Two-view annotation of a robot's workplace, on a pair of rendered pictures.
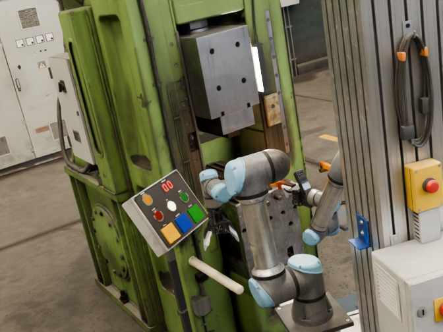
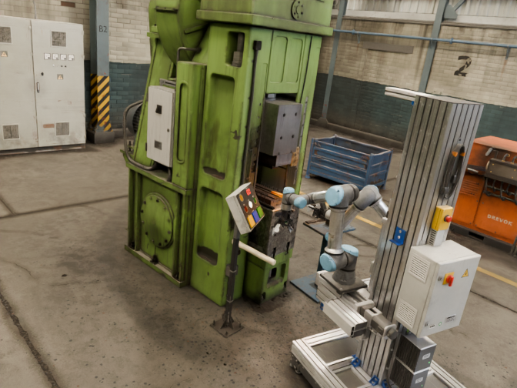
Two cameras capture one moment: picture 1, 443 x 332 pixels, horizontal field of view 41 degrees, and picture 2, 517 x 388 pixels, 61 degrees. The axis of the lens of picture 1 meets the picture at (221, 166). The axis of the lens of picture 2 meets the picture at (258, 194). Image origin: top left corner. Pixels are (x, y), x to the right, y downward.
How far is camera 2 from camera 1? 125 cm
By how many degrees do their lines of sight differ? 19
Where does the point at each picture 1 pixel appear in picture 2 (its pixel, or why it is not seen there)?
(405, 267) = (432, 256)
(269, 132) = (289, 170)
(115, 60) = (211, 103)
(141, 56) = (245, 107)
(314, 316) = (349, 279)
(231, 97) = (285, 145)
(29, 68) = (49, 76)
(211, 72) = (280, 127)
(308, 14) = not seen: hidden behind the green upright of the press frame
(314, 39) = not seen: hidden behind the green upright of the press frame
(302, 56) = not seen: hidden behind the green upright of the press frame
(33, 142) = (38, 134)
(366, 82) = (435, 162)
